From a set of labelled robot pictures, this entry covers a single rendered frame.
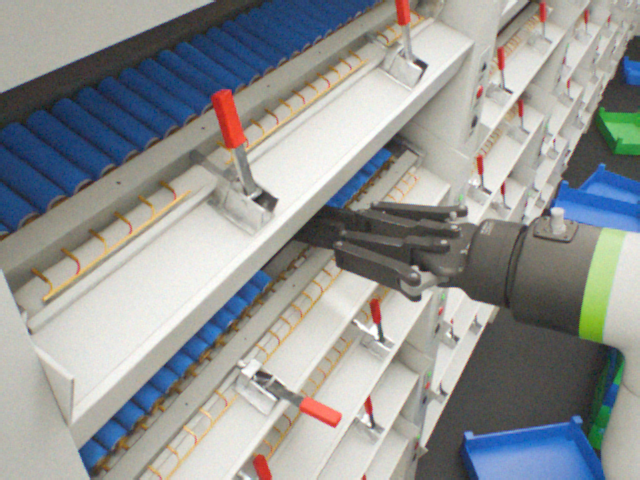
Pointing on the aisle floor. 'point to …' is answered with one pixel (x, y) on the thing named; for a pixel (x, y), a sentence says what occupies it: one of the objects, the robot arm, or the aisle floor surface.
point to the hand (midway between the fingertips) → (319, 224)
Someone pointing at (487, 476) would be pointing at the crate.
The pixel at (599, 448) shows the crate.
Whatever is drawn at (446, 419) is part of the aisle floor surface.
